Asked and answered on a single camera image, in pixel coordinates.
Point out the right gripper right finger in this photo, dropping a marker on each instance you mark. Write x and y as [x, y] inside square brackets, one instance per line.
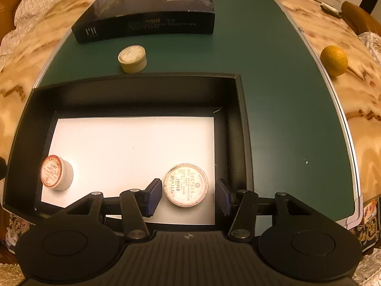
[239, 209]

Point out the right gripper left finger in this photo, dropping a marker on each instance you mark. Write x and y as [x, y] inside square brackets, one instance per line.
[136, 204]

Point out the round container white lid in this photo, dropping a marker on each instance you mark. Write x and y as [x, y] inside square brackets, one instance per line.
[186, 185]

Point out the round container red label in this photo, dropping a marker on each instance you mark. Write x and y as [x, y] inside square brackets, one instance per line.
[56, 173]

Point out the open black tray box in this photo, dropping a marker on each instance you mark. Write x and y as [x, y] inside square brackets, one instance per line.
[120, 132]

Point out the cream round container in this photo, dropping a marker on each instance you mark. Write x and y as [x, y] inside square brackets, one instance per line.
[133, 59]

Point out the orange fruit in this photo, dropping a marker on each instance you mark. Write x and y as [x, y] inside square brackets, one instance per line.
[335, 60]

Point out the dark blue cardboard box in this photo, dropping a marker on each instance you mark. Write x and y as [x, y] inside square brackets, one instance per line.
[108, 19]

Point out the lace cover right sofa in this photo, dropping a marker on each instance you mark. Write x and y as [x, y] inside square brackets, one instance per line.
[372, 41]

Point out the black remote control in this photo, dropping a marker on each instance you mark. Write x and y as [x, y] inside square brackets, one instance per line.
[330, 10]

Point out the brown leather sofa right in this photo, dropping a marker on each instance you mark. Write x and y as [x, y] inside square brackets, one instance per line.
[358, 19]

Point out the white lace sofa cover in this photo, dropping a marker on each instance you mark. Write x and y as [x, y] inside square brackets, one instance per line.
[27, 14]

